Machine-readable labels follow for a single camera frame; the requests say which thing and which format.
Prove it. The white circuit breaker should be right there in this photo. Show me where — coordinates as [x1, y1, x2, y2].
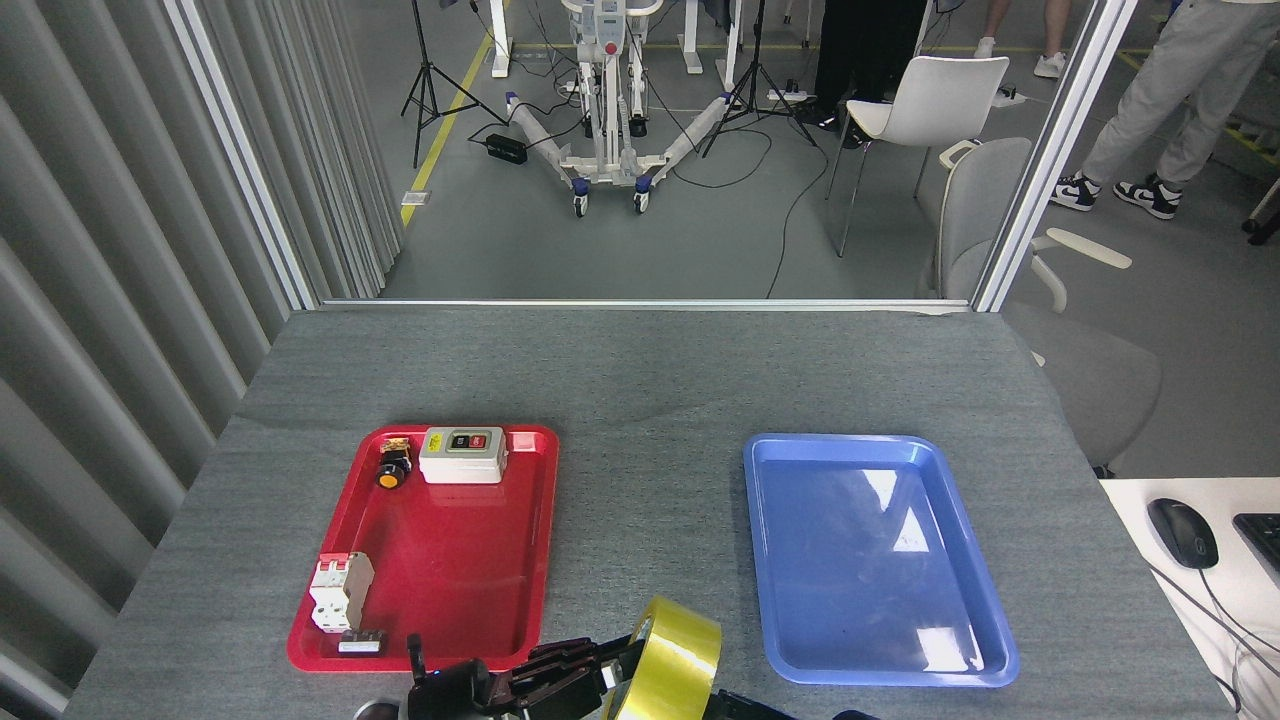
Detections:
[309, 551, 376, 634]

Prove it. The blue plastic tray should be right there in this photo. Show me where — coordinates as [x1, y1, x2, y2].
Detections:
[743, 432, 1021, 688]

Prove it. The black tripod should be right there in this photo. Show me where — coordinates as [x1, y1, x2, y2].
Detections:
[700, 0, 819, 159]
[400, 0, 506, 169]

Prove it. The white wheeled stand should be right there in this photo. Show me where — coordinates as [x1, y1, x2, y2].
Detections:
[505, 0, 736, 216]

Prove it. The silver frame post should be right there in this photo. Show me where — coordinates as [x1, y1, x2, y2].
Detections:
[165, 0, 321, 311]
[972, 0, 1141, 313]

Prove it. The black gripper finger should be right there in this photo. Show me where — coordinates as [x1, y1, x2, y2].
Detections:
[712, 689, 801, 720]
[492, 668, 626, 720]
[495, 636, 646, 693]

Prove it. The white plastic chair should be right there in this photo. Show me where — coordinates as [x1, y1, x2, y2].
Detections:
[825, 55, 1011, 258]

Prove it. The white desk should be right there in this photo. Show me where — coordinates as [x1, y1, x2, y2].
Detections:
[1100, 477, 1280, 720]

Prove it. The person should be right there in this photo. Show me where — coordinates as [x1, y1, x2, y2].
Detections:
[795, 0, 931, 131]
[1050, 0, 1280, 221]
[975, 0, 1071, 79]

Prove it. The black floor cable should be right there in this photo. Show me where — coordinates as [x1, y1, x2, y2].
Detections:
[765, 130, 833, 299]

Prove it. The black computer mouse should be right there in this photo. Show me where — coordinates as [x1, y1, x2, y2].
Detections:
[1147, 497, 1220, 570]

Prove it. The yellow tape roll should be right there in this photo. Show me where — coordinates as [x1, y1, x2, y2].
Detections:
[603, 597, 723, 720]

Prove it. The white switch box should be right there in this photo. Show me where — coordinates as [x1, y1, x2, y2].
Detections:
[418, 426, 509, 486]

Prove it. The red plastic tray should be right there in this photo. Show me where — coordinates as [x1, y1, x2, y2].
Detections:
[286, 424, 560, 673]

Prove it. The silver frame rail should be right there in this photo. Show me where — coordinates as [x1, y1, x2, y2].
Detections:
[320, 297, 976, 313]

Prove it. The grey office chair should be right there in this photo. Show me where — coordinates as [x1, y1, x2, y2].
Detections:
[915, 137, 1163, 476]

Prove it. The black keyboard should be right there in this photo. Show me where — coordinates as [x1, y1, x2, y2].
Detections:
[1233, 512, 1280, 586]

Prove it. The yellow push button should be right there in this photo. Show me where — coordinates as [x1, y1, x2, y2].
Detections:
[375, 436, 414, 491]

